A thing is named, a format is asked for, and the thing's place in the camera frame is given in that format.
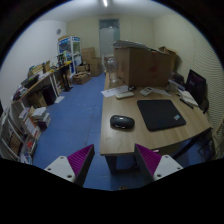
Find large cardboard box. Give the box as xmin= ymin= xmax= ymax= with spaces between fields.
xmin=113 ymin=40 xmax=174 ymax=87

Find white calculator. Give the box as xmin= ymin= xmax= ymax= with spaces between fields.
xmin=140 ymin=87 xmax=153 ymax=97

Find clear water jug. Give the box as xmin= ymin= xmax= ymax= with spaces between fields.
xmin=107 ymin=57 xmax=118 ymax=83

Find black computer mouse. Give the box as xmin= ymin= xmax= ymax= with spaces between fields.
xmin=110 ymin=115 xmax=135 ymax=129

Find white remote control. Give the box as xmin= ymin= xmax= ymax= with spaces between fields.
xmin=116 ymin=91 xmax=134 ymax=100

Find open box on floor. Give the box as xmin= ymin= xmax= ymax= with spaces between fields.
xmin=73 ymin=73 xmax=91 ymax=85

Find open notebook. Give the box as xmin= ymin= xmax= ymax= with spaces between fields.
xmin=179 ymin=90 xmax=198 ymax=107

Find white paper sheet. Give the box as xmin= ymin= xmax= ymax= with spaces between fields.
xmin=101 ymin=85 xmax=128 ymax=98

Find white bookshelf with books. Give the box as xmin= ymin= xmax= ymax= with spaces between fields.
xmin=0 ymin=107 xmax=51 ymax=164

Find round wall clock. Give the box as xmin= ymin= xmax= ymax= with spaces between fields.
xmin=56 ymin=29 xmax=61 ymax=35

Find stacked cardboard boxes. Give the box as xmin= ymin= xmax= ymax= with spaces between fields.
xmin=81 ymin=47 xmax=102 ymax=77

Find long wooden side desk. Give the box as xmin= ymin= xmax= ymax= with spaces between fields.
xmin=12 ymin=62 xmax=71 ymax=113

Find black mouse pad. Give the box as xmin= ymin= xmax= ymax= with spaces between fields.
xmin=137 ymin=100 xmax=186 ymax=131

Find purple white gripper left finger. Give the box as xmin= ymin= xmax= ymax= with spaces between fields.
xmin=45 ymin=144 xmax=95 ymax=186

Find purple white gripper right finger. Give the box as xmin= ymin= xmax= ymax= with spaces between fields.
xmin=134 ymin=144 xmax=182 ymax=183

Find white door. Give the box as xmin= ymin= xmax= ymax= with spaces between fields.
xmin=99 ymin=19 xmax=120 ymax=56

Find claw machine cabinet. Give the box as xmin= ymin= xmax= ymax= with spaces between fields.
xmin=58 ymin=36 xmax=82 ymax=75

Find black pen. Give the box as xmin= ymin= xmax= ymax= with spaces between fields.
xmin=179 ymin=98 xmax=194 ymax=109

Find black monitor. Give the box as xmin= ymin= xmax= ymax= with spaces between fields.
xmin=185 ymin=70 xmax=206 ymax=106

